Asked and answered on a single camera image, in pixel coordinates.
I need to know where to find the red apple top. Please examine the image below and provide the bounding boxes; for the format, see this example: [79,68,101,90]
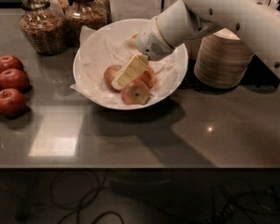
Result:
[0,55,24,74]

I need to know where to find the granola glass jar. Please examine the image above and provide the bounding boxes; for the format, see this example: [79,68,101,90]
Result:
[19,0,66,55]
[65,0,107,45]

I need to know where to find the white paper liner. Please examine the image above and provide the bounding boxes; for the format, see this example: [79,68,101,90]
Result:
[69,25,178,108]

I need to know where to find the stack of paper bowls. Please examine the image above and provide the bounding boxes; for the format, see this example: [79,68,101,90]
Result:
[185,38,202,60]
[194,29,254,90]

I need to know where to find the white bowl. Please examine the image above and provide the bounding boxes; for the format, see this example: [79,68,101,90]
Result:
[72,18,189,111]

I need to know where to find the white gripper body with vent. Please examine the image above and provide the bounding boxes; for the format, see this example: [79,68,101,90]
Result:
[134,16,175,61]

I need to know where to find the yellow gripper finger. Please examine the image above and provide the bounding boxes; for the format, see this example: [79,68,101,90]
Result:
[114,54,148,88]

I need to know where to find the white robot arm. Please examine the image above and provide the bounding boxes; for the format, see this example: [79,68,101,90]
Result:
[134,0,280,68]

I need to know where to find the middle granola glass jar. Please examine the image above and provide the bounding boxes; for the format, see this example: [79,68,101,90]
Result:
[65,0,107,45]

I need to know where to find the black cable under table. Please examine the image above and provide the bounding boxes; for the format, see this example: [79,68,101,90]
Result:
[49,169,125,224]

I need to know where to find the white napkin dispenser box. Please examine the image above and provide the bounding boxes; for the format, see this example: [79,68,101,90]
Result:
[110,0,161,21]

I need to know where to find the red apple front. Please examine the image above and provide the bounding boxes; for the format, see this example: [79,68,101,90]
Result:
[0,88,26,118]

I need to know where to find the front stack of paper bowls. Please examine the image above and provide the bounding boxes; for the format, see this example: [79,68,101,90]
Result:
[194,29,254,90]

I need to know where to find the front left granola glass jar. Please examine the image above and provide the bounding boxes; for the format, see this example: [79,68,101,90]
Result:
[19,0,66,55]

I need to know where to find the yellow-red apple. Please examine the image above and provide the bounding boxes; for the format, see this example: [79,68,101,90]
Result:
[104,64,121,93]
[137,65,156,89]
[120,80,149,105]

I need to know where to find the red apple middle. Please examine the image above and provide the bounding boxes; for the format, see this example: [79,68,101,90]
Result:
[0,68,30,92]

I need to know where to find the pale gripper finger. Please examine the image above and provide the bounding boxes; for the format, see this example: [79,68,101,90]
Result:
[112,55,134,90]

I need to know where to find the rear stack of paper bowls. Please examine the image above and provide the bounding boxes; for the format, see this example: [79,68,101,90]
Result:
[185,38,202,60]

